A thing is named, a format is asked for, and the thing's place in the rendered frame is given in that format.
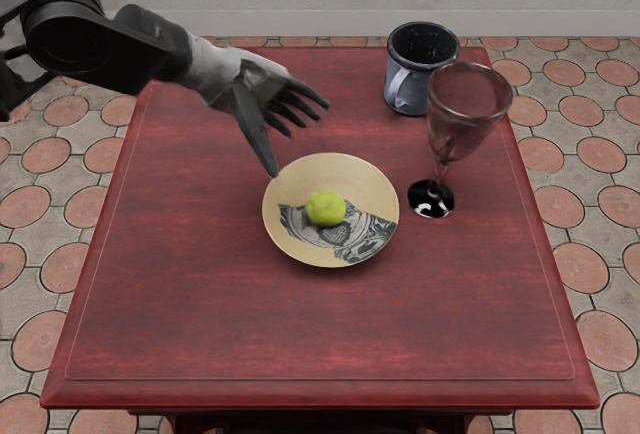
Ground dark enamel mug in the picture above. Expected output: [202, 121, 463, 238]
[383, 22, 461, 118]

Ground clear wine glass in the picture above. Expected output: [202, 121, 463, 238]
[407, 63, 515, 220]

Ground green lime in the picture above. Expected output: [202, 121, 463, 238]
[304, 190, 347, 228]

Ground beige plate with printed pattern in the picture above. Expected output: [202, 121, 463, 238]
[262, 152, 401, 269]

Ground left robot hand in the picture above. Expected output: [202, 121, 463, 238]
[185, 34, 332, 178]

